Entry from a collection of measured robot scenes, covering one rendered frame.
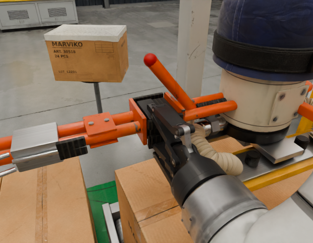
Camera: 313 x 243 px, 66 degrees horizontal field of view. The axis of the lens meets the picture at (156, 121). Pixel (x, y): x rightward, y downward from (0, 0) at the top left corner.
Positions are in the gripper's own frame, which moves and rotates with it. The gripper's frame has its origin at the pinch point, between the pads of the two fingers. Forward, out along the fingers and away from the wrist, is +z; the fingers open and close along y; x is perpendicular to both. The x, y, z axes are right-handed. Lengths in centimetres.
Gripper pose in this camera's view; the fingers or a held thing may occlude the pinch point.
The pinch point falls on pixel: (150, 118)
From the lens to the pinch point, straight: 46.3
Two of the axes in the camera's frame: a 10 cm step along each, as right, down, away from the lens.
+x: 9.2, -2.1, 3.3
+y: 0.0, 8.4, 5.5
